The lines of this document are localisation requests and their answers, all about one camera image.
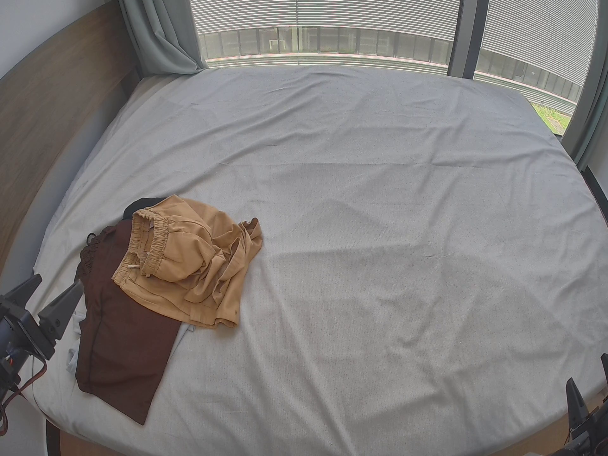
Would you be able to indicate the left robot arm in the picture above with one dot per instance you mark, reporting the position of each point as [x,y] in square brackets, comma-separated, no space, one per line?
[7,368]

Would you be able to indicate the tan shorts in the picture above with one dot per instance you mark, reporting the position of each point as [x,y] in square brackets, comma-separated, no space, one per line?
[190,254]

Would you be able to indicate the window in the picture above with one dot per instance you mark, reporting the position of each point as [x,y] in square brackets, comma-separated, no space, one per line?
[332,12]

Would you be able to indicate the bed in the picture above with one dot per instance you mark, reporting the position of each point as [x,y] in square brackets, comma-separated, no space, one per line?
[380,207]

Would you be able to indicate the black garment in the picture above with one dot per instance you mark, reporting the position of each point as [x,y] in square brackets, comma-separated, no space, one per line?
[137,205]

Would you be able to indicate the brown shorts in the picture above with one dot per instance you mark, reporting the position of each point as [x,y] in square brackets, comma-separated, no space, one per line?
[123,349]

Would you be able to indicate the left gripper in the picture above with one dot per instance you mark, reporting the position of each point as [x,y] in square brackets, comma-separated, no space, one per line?
[23,328]

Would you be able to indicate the white garment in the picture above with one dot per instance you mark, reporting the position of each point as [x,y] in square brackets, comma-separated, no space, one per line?
[183,340]

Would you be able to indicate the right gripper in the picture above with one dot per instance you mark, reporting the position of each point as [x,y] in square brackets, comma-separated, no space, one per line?
[596,428]

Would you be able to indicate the grey-green curtain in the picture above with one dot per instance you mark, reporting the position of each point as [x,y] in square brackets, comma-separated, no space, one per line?
[152,26]
[599,88]

